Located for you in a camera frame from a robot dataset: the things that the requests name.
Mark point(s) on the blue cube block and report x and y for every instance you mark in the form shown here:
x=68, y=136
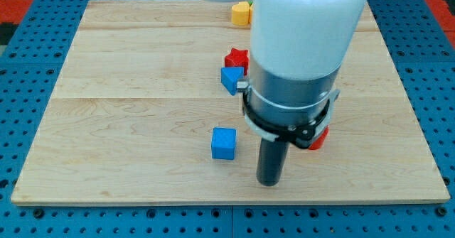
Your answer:
x=223, y=143

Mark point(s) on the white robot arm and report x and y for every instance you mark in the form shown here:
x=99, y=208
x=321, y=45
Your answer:
x=296, y=50

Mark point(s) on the red block behind arm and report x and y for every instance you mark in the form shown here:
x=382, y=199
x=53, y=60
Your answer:
x=320, y=140

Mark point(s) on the yellow block behind arm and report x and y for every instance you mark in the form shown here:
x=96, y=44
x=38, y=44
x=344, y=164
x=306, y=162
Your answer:
x=251, y=10

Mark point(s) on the wooden board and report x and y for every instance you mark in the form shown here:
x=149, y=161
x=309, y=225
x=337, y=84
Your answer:
x=131, y=118

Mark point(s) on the blue triangle block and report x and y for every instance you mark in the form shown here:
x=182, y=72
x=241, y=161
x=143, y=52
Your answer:
x=229, y=77

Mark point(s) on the red star block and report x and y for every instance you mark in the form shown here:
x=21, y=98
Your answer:
x=237, y=58

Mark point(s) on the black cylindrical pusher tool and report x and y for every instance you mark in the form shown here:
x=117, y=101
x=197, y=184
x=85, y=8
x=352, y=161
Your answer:
x=270, y=162

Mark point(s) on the yellow heart block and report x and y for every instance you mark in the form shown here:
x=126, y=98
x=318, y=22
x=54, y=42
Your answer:
x=240, y=13

